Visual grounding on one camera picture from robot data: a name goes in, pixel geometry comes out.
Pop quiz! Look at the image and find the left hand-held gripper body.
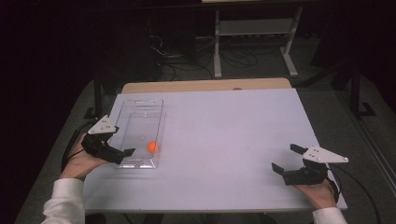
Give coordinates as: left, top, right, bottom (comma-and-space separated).
81, 114, 125, 165

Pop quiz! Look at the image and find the orange ball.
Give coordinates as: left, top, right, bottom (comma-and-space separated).
147, 140, 160, 154

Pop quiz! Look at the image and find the clear plastic container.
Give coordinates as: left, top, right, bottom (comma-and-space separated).
108, 98, 166, 170

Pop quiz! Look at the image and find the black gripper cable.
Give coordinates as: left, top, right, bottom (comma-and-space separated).
61, 120, 95, 172
326, 162, 383, 224

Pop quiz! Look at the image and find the bundle of floor cables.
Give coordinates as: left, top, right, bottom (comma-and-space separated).
148, 33, 217, 81

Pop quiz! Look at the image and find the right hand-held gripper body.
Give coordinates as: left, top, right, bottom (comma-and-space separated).
281, 145, 350, 187

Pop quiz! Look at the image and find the person's left hand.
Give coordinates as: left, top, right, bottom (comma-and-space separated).
59, 133, 109, 182

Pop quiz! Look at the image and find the person's right hand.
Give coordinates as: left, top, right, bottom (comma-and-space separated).
292, 178, 339, 210

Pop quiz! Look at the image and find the black metal stand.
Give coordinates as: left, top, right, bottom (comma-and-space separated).
298, 58, 376, 119
83, 70, 108, 121

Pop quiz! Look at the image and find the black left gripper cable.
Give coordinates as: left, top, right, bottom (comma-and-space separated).
61, 120, 95, 172

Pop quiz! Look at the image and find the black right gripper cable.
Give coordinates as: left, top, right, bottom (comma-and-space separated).
326, 162, 383, 224

